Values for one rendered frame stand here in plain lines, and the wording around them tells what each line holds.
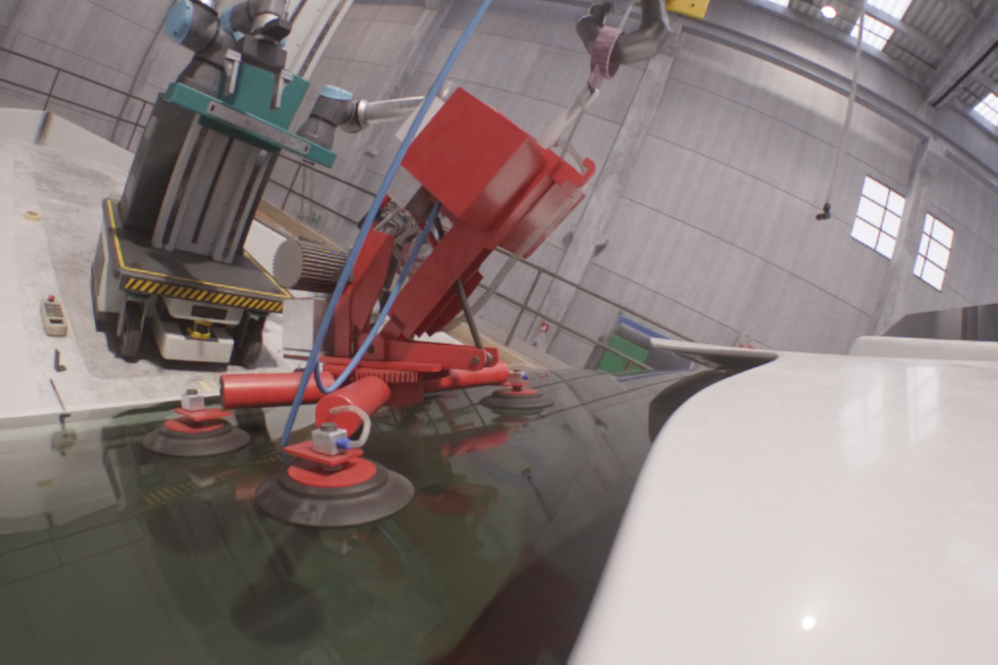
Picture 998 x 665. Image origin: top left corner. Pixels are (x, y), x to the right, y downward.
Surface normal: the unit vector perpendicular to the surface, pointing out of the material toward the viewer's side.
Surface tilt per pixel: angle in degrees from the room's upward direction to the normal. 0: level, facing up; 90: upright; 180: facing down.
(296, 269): 90
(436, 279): 90
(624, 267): 90
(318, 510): 24
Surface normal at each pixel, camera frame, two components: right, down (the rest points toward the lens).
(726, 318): -0.35, -0.07
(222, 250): 0.77, 0.40
